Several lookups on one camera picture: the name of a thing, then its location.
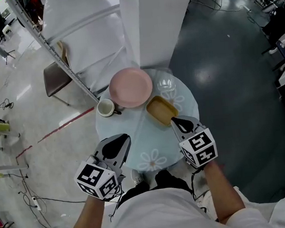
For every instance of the round glass table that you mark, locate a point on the round glass table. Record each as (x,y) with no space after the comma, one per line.
(137,134)

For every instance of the person's black trousers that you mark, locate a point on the person's black trousers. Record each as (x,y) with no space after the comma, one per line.
(169,181)

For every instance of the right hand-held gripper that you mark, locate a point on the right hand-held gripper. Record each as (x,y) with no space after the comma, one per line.
(198,145)

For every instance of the white power strip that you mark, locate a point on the white power strip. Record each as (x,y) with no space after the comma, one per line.
(36,203)

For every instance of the white mug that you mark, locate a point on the white mug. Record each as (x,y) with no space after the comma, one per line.
(105,107)

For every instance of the pink plate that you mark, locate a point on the pink plate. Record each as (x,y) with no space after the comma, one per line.
(130,87)

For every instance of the person's white shoe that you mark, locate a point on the person's white shoe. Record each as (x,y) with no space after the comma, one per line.
(137,177)

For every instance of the yellow rectangular container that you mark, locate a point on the yellow rectangular container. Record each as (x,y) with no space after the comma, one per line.
(160,109)

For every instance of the person's right forearm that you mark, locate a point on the person's right forearm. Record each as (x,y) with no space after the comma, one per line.
(221,191)

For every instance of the clear glass bowl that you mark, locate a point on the clear glass bowl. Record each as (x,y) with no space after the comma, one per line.
(165,83)

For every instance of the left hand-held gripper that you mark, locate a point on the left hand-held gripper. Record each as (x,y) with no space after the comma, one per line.
(104,162)

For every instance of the person's left forearm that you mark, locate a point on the person's left forearm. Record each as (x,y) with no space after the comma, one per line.
(88,220)

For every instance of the grey metal rack frame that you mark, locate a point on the grey metal rack frame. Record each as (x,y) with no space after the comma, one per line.
(59,58)

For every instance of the white pillar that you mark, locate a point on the white pillar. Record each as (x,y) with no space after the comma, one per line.
(156,22)

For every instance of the person's white shirt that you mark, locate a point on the person's white shirt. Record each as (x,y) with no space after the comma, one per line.
(155,220)

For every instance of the brown chair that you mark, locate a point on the brown chair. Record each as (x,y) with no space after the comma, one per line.
(56,79)

